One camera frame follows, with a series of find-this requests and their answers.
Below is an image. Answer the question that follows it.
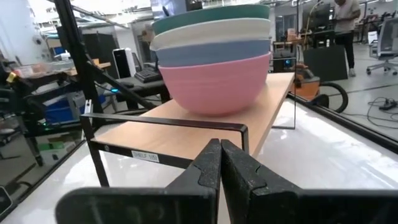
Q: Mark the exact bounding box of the black upright board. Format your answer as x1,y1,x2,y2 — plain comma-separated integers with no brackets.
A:
303,45,349,83

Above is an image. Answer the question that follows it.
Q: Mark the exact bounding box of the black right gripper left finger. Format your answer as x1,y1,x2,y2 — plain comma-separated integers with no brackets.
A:
55,138,223,224

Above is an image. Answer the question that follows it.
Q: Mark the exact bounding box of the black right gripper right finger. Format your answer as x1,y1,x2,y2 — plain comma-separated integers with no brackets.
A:
221,139,398,224

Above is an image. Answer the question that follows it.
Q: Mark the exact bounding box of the green bowl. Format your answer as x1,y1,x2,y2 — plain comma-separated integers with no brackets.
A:
151,3,271,35

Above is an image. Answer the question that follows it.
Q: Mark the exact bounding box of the orange vacuum cleaner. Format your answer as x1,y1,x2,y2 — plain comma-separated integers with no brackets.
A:
294,63,330,108

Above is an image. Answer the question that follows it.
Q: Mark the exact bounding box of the black vacuum hose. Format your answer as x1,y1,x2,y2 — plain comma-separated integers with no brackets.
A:
320,81,349,114

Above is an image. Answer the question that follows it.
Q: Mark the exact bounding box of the person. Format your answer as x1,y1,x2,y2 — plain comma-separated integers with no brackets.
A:
334,0,362,77

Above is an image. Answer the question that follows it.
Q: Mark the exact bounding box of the white computer tower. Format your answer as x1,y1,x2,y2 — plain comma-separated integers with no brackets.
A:
112,47,137,80

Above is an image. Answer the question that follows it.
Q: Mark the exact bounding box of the white bowl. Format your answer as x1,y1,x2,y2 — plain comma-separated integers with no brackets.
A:
149,17,272,52

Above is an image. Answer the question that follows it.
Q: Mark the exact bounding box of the black power strip with cables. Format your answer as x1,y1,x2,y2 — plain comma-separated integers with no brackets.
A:
348,96,398,130

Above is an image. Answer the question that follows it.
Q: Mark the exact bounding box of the wooden board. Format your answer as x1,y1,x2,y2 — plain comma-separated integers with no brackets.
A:
80,72,296,187

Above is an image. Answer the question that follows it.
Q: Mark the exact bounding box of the blue storage bin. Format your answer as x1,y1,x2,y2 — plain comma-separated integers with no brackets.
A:
42,93,87,124

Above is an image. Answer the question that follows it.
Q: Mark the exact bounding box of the blue bowl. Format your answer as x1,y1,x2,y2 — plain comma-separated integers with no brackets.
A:
155,39,271,68

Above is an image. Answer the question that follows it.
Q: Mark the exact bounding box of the grey office chair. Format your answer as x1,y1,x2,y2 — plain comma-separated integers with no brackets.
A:
366,17,398,76

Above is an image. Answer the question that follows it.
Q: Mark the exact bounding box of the pink bowl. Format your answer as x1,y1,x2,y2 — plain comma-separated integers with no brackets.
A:
158,52,272,116

